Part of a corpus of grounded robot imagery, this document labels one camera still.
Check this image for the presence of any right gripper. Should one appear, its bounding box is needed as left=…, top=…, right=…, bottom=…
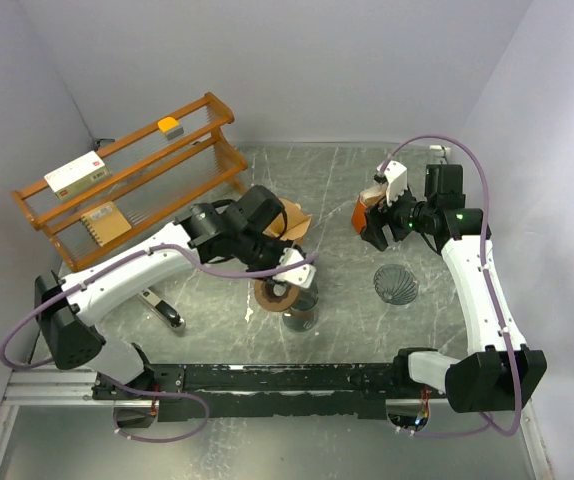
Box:
left=361, top=179, right=435, bottom=250

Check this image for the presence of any orange coffee filter box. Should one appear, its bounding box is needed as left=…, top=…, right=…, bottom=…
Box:
left=351, top=184, right=388, bottom=236

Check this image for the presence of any brown paper coffee filter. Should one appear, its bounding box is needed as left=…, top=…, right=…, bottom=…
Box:
left=264, top=198, right=312, bottom=245

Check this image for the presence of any brown scalloped dripper ring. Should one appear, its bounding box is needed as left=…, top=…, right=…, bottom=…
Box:
left=253, top=278, right=302, bottom=312

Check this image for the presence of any clear glass ribbed dripper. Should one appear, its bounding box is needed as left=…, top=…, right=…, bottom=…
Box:
left=373, top=264, right=419, bottom=306

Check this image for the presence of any grey glass carafe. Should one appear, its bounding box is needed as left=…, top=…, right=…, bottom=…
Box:
left=282, top=285, right=319, bottom=332

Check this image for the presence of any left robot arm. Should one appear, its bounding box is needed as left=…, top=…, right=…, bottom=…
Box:
left=34, top=185, right=315, bottom=399

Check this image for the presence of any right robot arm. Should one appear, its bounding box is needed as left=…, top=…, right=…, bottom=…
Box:
left=352, top=161, right=547, bottom=413

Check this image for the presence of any silver black coffee scoop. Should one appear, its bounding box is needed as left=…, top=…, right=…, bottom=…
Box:
left=139, top=289, right=186, bottom=333

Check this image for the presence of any orange wooden rack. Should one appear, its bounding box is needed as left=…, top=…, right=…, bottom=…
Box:
left=11, top=92, right=247, bottom=271

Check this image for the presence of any orange grey small box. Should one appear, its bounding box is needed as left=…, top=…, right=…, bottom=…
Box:
left=157, top=116, right=184, bottom=141

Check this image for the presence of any white flat box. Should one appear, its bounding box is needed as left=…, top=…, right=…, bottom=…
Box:
left=44, top=151, right=111, bottom=201

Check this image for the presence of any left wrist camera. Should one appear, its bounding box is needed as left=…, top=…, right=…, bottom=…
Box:
left=272, top=248, right=316, bottom=289

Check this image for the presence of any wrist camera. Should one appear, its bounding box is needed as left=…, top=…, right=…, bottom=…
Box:
left=272, top=248, right=316, bottom=289
left=374, top=160, right=408, bottom=206

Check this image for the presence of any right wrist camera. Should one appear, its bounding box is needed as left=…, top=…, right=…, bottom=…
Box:
left=374, top=160, right=408, bottom=206

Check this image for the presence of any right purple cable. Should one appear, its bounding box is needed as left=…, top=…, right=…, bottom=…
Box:
left=374, top=133, right=526, bottom=437

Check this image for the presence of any purple cable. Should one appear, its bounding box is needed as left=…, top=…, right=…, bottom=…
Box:
left=374, top=133, right=526, bottom=437
left=0, top=243, right=321, bottom=444

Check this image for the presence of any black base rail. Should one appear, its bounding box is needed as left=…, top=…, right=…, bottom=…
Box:
left=92, top=361, right=423, bottom=422

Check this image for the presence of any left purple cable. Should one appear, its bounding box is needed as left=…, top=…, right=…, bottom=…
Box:
left=0, top=243, right=321, bottom=444

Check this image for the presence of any aluminium frame rail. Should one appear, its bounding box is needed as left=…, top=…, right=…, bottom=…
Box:
left=3, top=365, right=97, bottom=406

